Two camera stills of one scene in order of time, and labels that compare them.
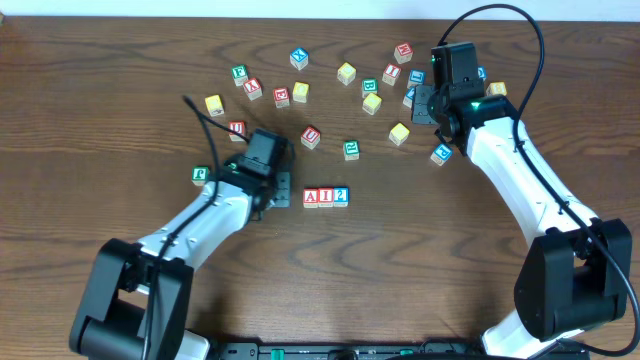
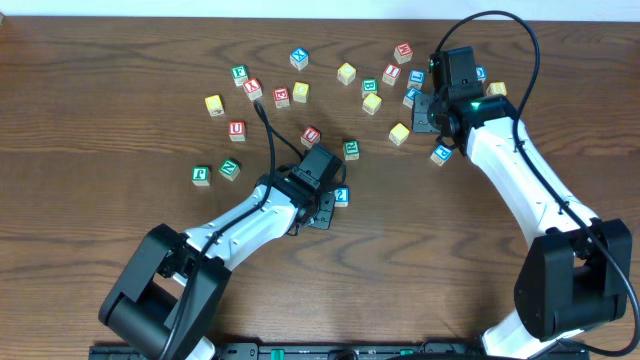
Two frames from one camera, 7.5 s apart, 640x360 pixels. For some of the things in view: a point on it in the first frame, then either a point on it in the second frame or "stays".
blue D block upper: (481, 73) stays
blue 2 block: (341, 196) stays
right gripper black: (422, 105) stays
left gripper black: (283, 189) -> (324, 213)
